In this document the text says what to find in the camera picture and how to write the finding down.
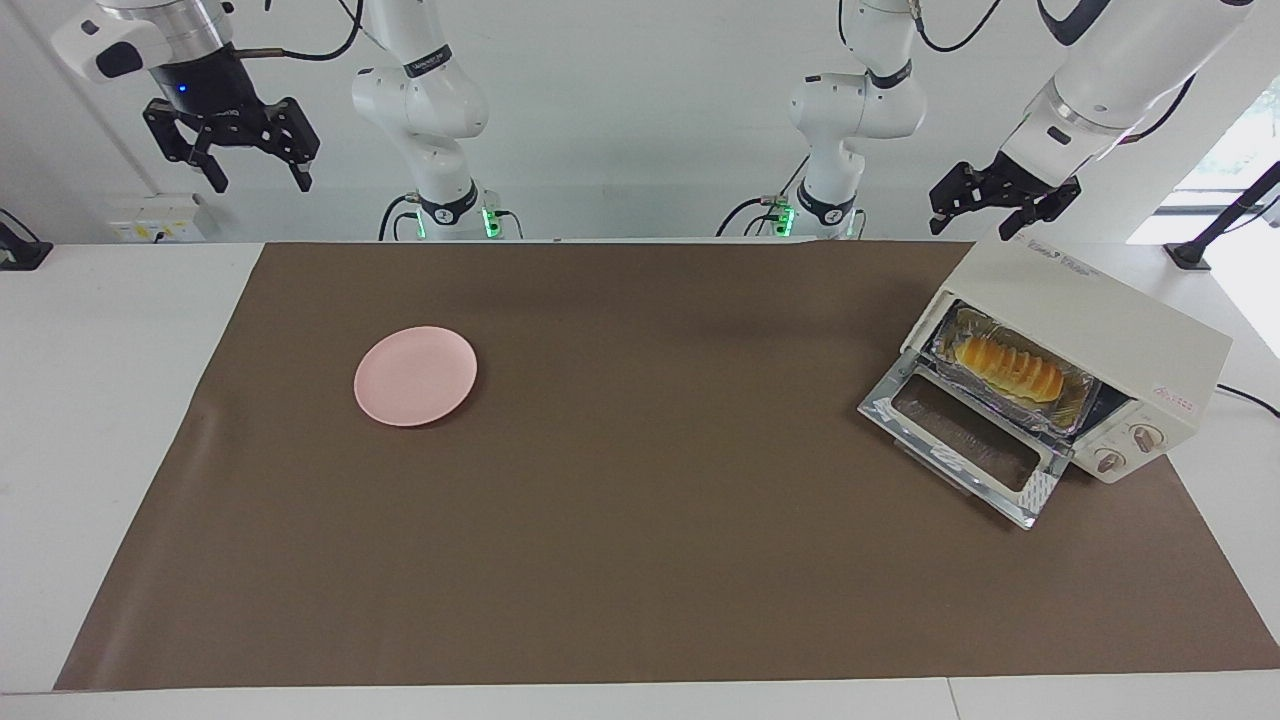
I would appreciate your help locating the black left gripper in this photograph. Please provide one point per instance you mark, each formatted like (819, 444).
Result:
(1025, 178)

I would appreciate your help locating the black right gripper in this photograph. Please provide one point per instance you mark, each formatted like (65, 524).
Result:
(210, 90)

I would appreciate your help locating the sliced golden bread loaf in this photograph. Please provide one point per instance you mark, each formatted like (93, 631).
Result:
(1010, 368)

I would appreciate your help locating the aluminium foil tray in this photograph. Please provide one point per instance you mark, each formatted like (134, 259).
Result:
(1075, 405)

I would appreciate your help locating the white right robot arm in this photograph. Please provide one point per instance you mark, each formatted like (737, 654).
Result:
(425, 100)

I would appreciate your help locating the white toaster oven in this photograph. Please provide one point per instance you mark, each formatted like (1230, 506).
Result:
(1080, 300)

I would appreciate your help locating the oven control knob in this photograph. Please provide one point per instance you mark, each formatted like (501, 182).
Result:
(1110, 461)
(1146, 438)

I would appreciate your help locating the black clamp stand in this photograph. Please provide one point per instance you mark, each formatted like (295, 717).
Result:
(20, 250)
(1225, 215)

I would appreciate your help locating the pink round plate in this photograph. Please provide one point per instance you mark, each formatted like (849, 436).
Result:
(415, 378)

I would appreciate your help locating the brown table mat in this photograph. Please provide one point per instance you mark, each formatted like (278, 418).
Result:
(650, 520)

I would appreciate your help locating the white wall power socket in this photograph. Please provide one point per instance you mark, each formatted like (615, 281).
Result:
(160, 220)

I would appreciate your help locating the glass oven door metal frame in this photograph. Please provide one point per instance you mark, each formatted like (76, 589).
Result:
(900, 400)

